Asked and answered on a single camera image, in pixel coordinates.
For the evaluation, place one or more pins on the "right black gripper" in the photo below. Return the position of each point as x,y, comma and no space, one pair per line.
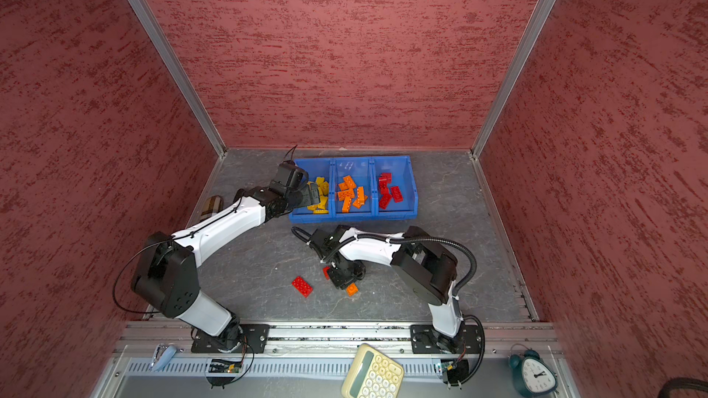
341,284

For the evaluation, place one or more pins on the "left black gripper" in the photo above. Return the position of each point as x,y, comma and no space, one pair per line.
306,195

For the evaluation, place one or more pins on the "yellow lego top small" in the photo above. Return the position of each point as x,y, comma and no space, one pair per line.
322,185

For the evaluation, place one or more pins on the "yellow lego long slanted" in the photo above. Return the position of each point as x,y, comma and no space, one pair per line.
321,208

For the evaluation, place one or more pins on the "orange lego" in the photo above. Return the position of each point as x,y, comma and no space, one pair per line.
352,289
361,197
347,205
346,194
348,183

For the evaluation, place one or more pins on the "blue three-compartment bin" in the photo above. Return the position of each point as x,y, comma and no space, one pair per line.
365,172

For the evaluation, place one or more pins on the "red lego long bottom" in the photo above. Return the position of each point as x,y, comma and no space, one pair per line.
302,286

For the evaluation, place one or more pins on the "red lego long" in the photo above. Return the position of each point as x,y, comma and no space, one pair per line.
385,179
302,286

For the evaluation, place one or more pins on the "red lego top long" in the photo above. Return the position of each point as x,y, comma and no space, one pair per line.
385,179

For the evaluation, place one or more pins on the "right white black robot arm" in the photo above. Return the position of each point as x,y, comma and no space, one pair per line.
435,269

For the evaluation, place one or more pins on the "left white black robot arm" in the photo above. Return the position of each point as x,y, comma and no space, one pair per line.
168,269

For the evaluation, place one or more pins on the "plaid brown glasses case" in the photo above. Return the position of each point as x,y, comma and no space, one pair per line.
212,207

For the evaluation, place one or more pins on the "cream calculator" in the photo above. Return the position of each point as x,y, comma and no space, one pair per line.
372,374

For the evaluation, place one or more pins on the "small clear plastic piece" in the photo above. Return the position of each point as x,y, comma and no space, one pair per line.
163,355

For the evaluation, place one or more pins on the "dark green alarm clock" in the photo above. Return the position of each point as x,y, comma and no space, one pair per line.
531,377

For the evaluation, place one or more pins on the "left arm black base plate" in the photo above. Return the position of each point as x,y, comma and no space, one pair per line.
236,338

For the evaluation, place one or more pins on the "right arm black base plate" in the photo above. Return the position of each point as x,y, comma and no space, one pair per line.
426,340

